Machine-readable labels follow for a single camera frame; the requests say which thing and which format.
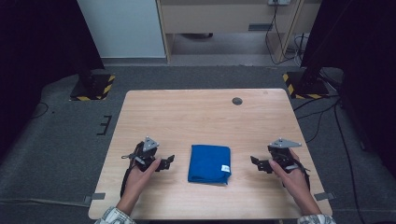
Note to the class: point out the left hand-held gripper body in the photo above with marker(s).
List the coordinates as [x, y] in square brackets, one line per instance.
[144, 155]

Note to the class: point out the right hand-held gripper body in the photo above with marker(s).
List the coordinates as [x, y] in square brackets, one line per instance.
[285, 155]

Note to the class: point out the blue towel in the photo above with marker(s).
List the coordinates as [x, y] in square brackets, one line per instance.
[208, 165]

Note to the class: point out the person's right hand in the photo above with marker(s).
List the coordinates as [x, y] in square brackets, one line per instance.
[294, 182]

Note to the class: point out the person's left hand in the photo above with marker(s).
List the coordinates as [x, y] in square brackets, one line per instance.
[137, 183]

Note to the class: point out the grey tape piece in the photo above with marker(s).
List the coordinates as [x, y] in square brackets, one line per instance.
[96, 196]
[324, 196]

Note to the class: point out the dark round table grommet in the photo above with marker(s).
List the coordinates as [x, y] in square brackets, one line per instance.
[237, 101]

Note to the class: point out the black yellow-striped stand base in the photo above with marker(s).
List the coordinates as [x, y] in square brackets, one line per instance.
[99, 88]
[306, 90]

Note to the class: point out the black stand pole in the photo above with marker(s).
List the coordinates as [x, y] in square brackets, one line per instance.
[311, 74]
[84, 71]

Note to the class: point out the black curtain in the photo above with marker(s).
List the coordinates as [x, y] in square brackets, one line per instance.
[364, 62]
[34, 56]

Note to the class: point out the white cabinet panel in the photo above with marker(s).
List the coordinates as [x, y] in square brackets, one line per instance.
[121, 28]

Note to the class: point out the grey vent grille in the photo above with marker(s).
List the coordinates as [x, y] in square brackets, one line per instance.
[260, 27]

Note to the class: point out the light wooden desk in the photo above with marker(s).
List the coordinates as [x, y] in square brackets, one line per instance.
[214, 15]

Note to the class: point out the white power strip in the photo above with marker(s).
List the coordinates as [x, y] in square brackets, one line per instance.
[279, 2]

